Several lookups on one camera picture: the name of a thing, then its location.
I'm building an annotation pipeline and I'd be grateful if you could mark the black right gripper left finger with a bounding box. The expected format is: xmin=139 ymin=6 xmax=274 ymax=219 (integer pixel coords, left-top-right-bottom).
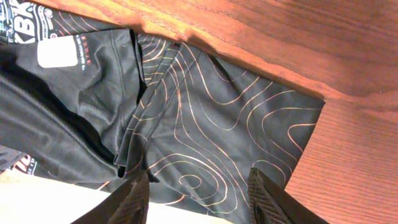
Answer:
xmin=73 ymin=170 xmax=149 ymax=224

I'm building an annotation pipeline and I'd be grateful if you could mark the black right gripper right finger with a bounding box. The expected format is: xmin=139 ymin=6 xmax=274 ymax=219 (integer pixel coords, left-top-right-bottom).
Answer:
xmin=248 ymin=168 xmax=327 ymax=224

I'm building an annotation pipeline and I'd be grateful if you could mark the black printed cycling jersey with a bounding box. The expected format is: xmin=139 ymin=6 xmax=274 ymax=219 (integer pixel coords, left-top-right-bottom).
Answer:
xmin=1 ymin=0 xmax=324 ymax=223

